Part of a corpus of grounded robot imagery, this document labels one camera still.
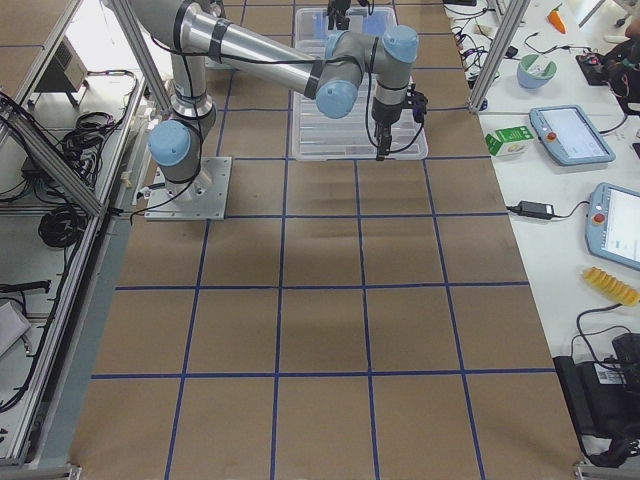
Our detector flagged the clear plastic box lid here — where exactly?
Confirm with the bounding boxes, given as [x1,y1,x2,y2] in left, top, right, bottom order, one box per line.
[291,26,427,161]

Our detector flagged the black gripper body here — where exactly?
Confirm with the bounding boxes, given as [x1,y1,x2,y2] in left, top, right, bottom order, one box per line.
[372,84,428,127]
[327,0,350,20]

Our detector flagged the near teach pendant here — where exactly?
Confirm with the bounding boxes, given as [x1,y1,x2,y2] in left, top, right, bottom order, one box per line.
[585,183,640,270]

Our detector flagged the blue plastic tray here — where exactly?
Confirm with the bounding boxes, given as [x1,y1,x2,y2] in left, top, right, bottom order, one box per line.
[361,8,397,36]

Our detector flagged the far teach pendant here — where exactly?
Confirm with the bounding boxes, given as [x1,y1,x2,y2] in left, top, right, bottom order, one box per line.
[529,105,616,166]

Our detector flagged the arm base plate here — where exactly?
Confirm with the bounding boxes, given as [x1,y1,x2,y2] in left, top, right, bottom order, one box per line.
[144,156,233,221]

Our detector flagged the yellow corrugated toy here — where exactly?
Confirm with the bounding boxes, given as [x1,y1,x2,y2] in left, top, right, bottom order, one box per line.
[582,267,639,307]

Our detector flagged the green bowl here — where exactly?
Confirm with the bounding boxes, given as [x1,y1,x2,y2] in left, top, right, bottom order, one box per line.
[516,54,557,90]

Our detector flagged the green white carton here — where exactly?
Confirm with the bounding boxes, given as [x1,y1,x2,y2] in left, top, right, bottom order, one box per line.
[485,125,534,157]

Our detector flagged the black device on table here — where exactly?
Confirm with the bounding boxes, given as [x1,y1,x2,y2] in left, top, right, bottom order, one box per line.
[553,333,639,468]

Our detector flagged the orange carrot toy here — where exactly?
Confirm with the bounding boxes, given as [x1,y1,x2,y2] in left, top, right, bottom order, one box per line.
[546,4,567,34]

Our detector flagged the teach pendant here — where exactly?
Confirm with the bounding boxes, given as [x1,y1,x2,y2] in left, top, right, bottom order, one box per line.
[585,183,640,270]
[529,105,616,166]

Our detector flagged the aluminium frame left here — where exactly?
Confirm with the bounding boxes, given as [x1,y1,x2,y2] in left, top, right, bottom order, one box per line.
[1,1,149,477]

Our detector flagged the black cable bundle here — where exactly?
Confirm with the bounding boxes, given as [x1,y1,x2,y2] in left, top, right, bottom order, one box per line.
[38,204,86,250]

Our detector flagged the aluminium frame post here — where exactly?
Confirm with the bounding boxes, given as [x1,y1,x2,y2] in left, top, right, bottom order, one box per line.
[468,0,530,114]

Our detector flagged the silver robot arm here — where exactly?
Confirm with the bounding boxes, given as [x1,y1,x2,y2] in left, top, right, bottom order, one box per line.
[131,1,427,211]

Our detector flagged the black power adapter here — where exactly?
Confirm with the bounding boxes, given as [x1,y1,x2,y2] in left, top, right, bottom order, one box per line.
[506,200,555,220]

